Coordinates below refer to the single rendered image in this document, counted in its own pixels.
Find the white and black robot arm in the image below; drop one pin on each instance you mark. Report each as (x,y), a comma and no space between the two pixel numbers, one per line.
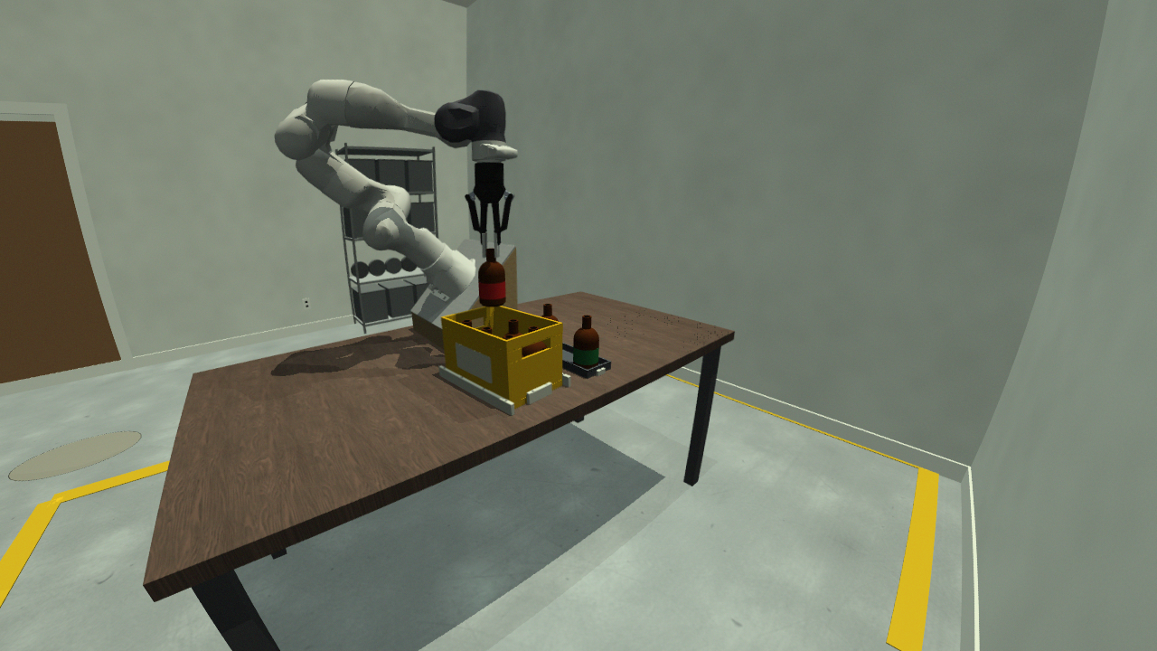
(479,118)

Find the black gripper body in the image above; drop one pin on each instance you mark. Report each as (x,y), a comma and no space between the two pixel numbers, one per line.
(490,177)

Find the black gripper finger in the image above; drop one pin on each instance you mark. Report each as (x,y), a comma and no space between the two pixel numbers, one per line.
(497,227)
(483,218)

